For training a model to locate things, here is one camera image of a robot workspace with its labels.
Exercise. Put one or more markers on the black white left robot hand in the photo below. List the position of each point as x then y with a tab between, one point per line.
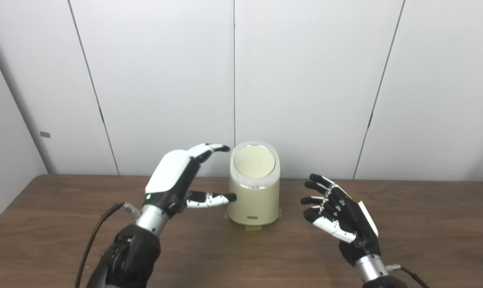
169	176

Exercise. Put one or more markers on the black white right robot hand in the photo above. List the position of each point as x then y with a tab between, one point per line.
353	224

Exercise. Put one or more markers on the round cream bin lid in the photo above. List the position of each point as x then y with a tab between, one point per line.
254	162

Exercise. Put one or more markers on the cream-colored bin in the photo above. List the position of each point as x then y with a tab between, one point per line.
253	204

